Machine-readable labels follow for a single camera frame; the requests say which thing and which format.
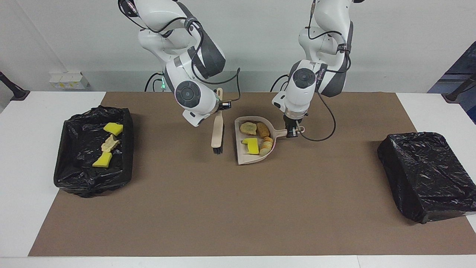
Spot beige brush with black bristles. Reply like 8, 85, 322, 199
211, 88, 224, 155

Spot tan lump with orange streaks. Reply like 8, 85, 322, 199
101, 134, 120, 153

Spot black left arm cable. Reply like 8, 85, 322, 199
297, 0, 352, 142

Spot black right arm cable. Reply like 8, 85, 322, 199
118, 0, 241, 103

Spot yellow sponge piece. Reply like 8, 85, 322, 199
92, 152, 113, 168
242, 138, 260, 155
103, 122, 124, 136

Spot white power socket box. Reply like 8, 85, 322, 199
49, 71, 90, 90

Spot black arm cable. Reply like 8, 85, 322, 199
297, 0, 352, 142
118, 0, 241, 103

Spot brown table mat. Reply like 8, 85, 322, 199
28, 92, 476, 257

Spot black stand leg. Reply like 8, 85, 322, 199
441, 73, 476, 104
0, 71, 31, 101

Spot bin lined with black bag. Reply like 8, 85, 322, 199
377, 131, 476, 224
53, 105, 134, 198

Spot black base cables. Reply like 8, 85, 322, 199
144, 72, 166, 92
270, 74, 290, 92

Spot dark blue panel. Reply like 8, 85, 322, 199
427, 40, 476, 125

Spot beige plastic dustpan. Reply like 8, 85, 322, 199
234, 116, 305, 165

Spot large pale tan lump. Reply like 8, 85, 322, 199
259, 136, 274, 156

